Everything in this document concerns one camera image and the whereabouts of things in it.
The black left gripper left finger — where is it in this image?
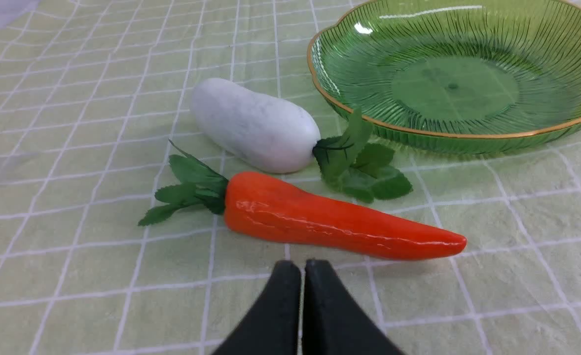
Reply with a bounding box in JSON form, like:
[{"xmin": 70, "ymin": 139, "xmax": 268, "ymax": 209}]
[{"xmin": 213, "ymin": 260, "xmax": 302, "ymax": 355}]

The orange toy carrot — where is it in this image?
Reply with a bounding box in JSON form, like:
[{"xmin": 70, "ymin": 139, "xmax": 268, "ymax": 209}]
[{"xmin": 138, "ymin": 150, "xmax": 467, "ymax": 261}]

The green glass plate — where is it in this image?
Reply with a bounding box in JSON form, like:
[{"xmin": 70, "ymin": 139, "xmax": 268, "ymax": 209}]
[{"xmin": 307, "ymin": 0, "xmax": 581, "ymax": 154}]

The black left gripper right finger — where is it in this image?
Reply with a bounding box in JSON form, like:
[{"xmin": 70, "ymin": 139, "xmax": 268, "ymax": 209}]
[{"xmin": 302, "ymin": 260, "xmax": 404, "ymax": 355}]

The white toy radish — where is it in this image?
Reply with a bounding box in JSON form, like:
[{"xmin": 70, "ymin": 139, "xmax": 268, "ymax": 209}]
[{"xmin": 189, "ymin": 78, "xmax": 413, "ymax": 204}]

